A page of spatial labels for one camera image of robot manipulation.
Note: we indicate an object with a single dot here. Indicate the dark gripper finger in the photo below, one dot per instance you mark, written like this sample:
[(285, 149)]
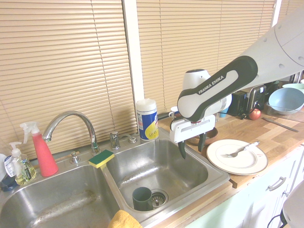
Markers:
[(202, 142), (182, 150)]

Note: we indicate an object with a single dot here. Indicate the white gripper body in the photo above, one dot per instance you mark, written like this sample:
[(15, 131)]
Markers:
[(190, 129)]

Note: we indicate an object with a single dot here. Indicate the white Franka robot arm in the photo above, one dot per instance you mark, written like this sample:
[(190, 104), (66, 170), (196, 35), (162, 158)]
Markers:
[(273, 52)]

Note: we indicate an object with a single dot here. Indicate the white rounded robot base part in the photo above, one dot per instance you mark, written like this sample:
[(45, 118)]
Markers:
[(294, 209)]

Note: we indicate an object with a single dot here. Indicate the stainless steel double sink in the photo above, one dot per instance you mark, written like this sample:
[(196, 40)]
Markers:
[(166, 164)]

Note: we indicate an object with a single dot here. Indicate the white sink hole cap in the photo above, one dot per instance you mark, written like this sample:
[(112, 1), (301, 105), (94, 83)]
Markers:
[(132, 139)]

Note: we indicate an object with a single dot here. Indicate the metal sink drain strainer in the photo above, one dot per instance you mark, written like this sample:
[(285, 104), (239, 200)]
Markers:
[(159, 198)]

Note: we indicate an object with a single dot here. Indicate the chrome sink knob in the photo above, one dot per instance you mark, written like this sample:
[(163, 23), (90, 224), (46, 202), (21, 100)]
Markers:
[(74, 158)]

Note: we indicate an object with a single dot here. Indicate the brown wooden bowl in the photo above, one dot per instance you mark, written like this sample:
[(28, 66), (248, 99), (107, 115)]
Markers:
[(211, 138)]

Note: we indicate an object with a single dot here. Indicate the white mug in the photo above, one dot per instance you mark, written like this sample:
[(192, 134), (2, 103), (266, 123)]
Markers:
[(173, 110)]

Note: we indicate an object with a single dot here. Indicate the blue plastic cup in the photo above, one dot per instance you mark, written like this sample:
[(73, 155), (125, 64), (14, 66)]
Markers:
[(222, 113)]

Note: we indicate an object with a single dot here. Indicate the white plate with gold rim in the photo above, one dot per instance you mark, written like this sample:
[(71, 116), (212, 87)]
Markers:
[(240, 164)]

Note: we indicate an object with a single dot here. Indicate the wipes canister with yellow label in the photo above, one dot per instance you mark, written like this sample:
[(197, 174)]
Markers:
[(147, 118)]

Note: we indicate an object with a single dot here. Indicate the red apple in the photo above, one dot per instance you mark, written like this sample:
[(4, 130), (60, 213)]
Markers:
[(254, 114)]

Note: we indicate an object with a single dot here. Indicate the dark green cup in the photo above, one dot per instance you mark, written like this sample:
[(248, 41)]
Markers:
[(142, 199)]

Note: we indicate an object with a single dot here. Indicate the black and silver toaster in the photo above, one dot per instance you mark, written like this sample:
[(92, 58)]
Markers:
[(255, 97)]

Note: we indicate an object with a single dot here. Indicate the pale green cabinet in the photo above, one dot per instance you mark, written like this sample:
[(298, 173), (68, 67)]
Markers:
[(249, 204)]

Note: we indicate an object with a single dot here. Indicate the clear glass bowl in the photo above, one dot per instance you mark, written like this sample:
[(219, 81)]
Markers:
[(273, 110)]

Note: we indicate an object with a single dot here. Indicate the long kitchen knife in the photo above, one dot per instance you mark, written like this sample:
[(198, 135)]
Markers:
[(280, 124)]

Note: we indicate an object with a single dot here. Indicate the yellow and green sponge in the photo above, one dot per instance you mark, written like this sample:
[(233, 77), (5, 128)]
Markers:
[(101, 159)]

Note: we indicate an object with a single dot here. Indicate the yellow cloth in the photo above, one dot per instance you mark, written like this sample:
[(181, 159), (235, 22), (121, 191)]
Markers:
[(123, 219)]

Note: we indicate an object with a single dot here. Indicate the light blue bowl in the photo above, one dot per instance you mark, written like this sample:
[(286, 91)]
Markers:
[(287, 98)]

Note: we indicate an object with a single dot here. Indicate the chrome gooseneck faucet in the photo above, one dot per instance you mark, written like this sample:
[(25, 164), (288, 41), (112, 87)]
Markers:
[(89, 123)]

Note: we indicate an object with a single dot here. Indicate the teal bowl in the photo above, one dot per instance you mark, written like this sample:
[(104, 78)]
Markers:
[(293, 86)]

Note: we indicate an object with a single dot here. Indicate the red spray bottle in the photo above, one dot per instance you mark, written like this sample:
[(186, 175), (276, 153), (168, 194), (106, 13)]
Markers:
[(45, 156)]

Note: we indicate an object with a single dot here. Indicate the wide beige window blind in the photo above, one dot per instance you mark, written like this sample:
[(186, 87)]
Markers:
[(59, 59)]

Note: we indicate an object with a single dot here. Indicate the narrow beige window blind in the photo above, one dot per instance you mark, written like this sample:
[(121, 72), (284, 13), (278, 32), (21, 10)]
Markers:
[(288, 9)]

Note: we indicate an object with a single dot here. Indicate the clear pump soap bottle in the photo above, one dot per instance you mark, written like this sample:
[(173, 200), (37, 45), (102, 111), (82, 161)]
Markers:
[(23, 169)]

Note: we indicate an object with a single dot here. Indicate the blue label dish bottle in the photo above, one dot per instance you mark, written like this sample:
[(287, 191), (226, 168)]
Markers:
[(7, 171)]

